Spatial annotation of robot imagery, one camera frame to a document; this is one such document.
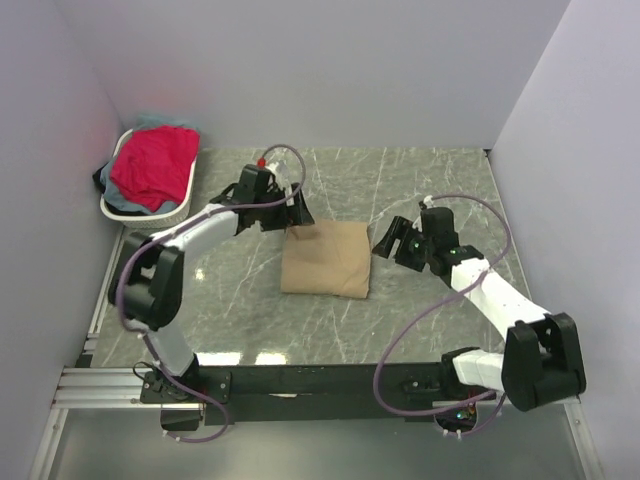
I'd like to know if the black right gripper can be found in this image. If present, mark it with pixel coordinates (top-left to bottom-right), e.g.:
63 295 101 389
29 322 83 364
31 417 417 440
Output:
371 216 434 273

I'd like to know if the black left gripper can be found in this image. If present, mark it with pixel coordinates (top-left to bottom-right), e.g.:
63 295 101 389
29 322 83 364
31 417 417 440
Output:
255 183 314 232

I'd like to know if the beige t shirt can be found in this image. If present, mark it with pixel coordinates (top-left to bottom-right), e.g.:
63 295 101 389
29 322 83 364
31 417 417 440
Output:
280 219 371 299

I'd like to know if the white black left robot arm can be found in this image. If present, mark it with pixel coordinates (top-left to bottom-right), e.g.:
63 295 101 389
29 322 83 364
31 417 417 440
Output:
108 162 314 402

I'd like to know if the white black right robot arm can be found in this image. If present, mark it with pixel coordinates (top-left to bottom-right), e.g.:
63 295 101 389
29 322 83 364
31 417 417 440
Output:
372 207 587 412

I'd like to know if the white perforated laundry basket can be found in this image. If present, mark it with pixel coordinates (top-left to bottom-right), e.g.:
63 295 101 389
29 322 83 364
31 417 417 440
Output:
99 158 197 229

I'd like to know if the red t shirt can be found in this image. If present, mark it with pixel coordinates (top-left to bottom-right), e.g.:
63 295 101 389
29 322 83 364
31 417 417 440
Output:
109 125 200 212

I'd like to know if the grey blue t shirt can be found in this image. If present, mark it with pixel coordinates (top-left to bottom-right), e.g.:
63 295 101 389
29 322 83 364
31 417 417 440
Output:
101 114 200 215

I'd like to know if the black garment in basket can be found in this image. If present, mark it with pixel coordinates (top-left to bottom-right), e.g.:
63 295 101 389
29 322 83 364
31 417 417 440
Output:
92 164 144 217

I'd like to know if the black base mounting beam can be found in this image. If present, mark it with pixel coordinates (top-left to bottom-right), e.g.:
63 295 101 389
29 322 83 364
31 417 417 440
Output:
140 363 486 431

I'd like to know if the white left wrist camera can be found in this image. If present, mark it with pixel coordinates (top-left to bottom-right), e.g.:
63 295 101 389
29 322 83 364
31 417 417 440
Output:
256 157 292 189

